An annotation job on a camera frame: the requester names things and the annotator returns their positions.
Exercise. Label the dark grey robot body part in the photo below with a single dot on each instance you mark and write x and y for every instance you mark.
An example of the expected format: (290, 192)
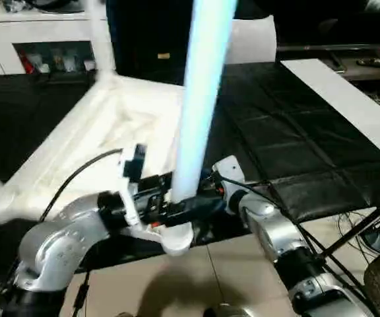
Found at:
(226, 310)

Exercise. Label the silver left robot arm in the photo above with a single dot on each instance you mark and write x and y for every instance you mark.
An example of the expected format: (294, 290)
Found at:
(51, 244)

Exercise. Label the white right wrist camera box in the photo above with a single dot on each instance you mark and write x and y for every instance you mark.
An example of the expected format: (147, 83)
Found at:
(228, 168)

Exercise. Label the white plastic bag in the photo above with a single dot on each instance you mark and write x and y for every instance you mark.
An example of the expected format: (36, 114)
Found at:
(253, 43)

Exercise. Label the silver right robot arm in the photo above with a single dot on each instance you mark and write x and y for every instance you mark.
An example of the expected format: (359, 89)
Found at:
(276, 231)

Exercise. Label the white plastic table top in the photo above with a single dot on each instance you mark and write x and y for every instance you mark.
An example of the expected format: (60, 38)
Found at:
(111, 119)

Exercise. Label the black stand leg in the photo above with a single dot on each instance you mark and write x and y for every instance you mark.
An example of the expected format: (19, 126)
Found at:
(355, 234)

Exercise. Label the white flat board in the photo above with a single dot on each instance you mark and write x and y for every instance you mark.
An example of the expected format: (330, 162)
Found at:
(348, 99)

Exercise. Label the small tan label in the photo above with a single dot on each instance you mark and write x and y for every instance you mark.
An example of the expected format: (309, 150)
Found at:
(163, 56)

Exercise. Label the white cabinet with glass doors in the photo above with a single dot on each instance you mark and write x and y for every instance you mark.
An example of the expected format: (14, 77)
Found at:
(45, 30)

